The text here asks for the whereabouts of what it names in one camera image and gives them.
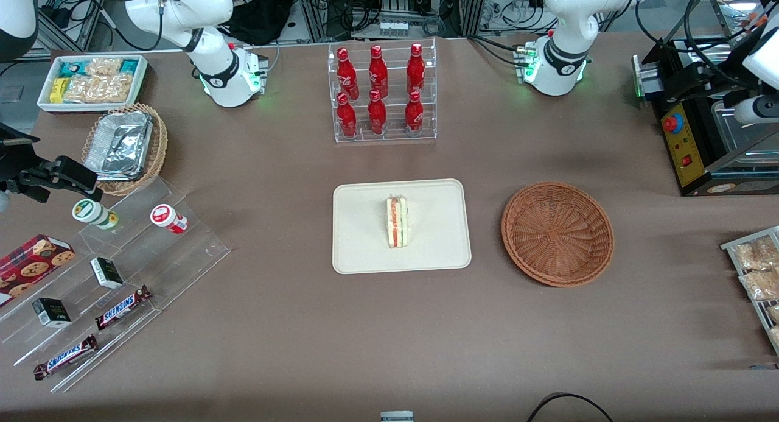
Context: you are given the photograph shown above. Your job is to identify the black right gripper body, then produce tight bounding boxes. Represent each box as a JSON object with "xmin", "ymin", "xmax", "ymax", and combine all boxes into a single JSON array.
[{"xmin": 0, "ymin": 124, "xmax": 61, "ymax": 186}]

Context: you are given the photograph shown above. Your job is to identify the triangular sandwich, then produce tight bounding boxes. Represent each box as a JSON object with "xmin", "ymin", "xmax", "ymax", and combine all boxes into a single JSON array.
[{"xmin": 386, "ymin": 193, "xmax": 413, "ymax": 250}]

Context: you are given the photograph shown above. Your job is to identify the small light wicker basket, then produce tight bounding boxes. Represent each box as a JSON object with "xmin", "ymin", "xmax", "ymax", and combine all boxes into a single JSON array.
[{"xmin": 81, "ymin": 102, "xmax": 169, "ymax": 197}]

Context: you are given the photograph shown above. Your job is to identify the cream rectangular tray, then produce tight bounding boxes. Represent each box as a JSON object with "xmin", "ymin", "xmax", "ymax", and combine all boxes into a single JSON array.
[{"xmin": 332, "ymin": 178, "xmax": 473, "ymax": 275}]

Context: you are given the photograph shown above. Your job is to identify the large brown wicker basket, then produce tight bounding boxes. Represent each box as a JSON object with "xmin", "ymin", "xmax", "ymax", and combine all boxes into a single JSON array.
[{"xmin": 501, "ymin": 181, "xmax": 615, "ymax": 288}]

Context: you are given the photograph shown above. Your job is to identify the grey snack tray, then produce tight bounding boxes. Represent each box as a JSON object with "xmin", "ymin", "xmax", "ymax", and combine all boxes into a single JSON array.
[{"xmin": 721, "ymin": 225, "xmax": 779, "ymax": 357}]

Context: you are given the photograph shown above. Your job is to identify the green-lidded sunflower jar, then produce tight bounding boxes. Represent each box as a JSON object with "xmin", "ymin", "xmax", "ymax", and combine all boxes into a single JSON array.
[{"xmin": 72, "ymin": 199, "xmax": 120, "ymax": 231}]

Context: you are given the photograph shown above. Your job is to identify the crumpled aluminium foil container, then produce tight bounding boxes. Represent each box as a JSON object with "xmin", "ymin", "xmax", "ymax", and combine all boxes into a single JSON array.
[{"xmin": 84, "ymin": 110, "xmax": 154, "ymax": 181}]

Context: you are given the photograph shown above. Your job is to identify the white rectangular snack bin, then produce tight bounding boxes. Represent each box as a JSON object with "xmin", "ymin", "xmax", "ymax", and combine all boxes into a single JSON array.
[{"xmin": 37, "ymin": 54, "xmax": 149, "ymax": 114}]

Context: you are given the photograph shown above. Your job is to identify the red tartan cookie box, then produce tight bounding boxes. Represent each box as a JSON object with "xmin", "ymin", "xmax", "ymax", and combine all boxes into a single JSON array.
[{"xmin": 0, "ymin": 234, "xmax": 76, "ymax": 309}]

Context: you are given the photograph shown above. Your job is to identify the clear bag of crackers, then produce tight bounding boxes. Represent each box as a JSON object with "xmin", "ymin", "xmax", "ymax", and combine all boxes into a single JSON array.
[
  {"xmin": 85, "ymin": 57, "xmax": 123, "ymax": 77},
  {"xmin": 63, "ymin": 74, "xmax": 133, "ymax": 104}
]

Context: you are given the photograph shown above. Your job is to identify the small red-lidded jar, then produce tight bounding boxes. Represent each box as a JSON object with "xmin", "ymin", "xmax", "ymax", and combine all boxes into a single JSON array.
[{"xmin": 150, "ymin": 204, "xmax": 189, "ymax": 234}]

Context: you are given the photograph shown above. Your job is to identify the small black carton box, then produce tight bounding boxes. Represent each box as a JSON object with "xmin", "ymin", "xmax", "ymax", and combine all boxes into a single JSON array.
[
  {"xmin": 32, "ymin": 297, "xmax": 72, "ymax": 329},
  {"xmin": 90, "ymin": 257, "xmax": 125, "ymax": 290}
]

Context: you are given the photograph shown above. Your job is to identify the clear acrylic tiered shelf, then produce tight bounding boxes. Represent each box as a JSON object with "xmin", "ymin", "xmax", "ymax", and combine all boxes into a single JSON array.
[{"xmin": 0, "ymin": 177, "xmax": 231, "ymax": 393}]

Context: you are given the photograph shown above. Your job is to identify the Snickers chocolate bar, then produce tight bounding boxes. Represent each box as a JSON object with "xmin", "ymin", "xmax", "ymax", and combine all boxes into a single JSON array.
[
  {"xmin": 33, "ymin": 335, "xmax": 99, "ymax": 381},
  {"xmin": 95, "ymin": 285, "xmax": 153, "ymax": 331}
]

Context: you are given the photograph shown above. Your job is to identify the black bag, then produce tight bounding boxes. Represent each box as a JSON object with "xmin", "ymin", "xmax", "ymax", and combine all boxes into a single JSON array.
[{"xmin": 224, "ymin": 0, "xmax": 296, "ymax": 46}]

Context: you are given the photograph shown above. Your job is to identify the red cola bottle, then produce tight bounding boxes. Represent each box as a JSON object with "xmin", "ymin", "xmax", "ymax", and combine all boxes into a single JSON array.
[
  {"xmin": 406, "ymin": 43, "xmax": 426, "ymax": 96},
  {"xmin": 336, "ymin": 47, "xmax": 360, "ymax": 100},
  {"xmin": 336, "ymin": 92, "xmax": 358, "ymax": 139},
  {"xmin": 404, "ymin": 90, "xmax": 425, "ymax": 133},
  {"xmin": 368, "ymin": 44, "xmax": 390, "ymax": 99},
  {"xmin": 367, "ymin": 90, "xmax": 388, "ymax": 136}
]

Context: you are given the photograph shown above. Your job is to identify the clear acrylic bottle rack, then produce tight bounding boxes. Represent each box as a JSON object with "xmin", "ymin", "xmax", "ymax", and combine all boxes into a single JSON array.
[{"xmin": 327, "ymin": 38, "xmax": 438, "ymax": 144}]

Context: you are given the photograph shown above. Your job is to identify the black machine with yellow panel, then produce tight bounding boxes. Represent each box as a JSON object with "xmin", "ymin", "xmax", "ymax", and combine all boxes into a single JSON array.
[{"xmin": 632, "ymin": 35, "xmax": 779, "ymax": 197}]

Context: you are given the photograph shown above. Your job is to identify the aluminium frame rack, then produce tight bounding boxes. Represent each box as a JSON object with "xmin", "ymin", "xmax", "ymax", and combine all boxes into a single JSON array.
[{"xmin": 292, "ymin": 0, "xmax": 491, "ymax": 42}]

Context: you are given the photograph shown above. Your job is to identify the black cable loop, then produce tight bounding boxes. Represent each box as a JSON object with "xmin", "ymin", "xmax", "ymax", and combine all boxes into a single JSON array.
[{"xmin": 526, "ymin": 392, "xmax": 616, "ymax": 422}]

